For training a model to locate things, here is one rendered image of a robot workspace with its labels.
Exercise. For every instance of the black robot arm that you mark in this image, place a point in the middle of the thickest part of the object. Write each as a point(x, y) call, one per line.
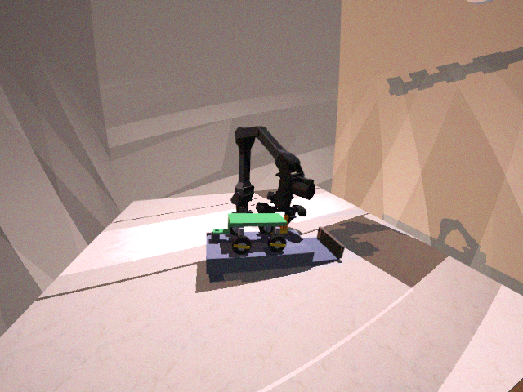
point(286, 162)

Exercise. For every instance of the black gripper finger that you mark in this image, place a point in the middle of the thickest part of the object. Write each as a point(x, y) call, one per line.
point(291, 218)

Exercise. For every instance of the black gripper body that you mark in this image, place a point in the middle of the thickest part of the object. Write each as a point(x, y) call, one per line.
point(282, 204)

